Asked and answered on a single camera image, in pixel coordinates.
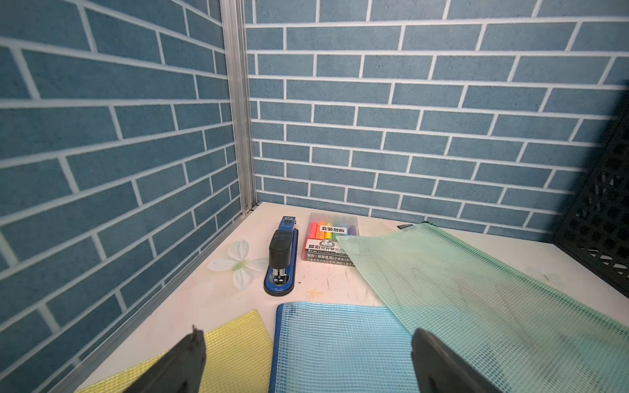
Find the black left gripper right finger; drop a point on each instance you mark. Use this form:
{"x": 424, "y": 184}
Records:
{"x": 439, "y": 369}

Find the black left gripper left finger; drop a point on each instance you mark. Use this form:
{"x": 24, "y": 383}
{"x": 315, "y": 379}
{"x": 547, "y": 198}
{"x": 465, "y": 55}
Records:
{"x": 179, "y": 370}

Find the green mesh document bag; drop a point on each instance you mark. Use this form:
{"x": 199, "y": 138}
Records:
{"x": 520, "y": 334}

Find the yellow mesh document bag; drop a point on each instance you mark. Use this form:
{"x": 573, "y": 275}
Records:
{"x": 238, "y": 358}

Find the blue mesh document bag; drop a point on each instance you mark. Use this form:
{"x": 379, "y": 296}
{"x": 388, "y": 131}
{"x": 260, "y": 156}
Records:
{"x": 340, "y": 348}

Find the blue black stapler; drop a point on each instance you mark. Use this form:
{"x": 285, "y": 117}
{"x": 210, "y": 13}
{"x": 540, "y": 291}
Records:
{"x": 280, "y": 275}

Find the box of coloured markers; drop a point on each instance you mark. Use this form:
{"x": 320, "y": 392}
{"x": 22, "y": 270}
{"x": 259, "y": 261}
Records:
{"x": 322, "y": 238}

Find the black mesh file holder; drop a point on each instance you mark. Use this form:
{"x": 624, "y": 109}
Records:
{"x": 594, "y": 230}

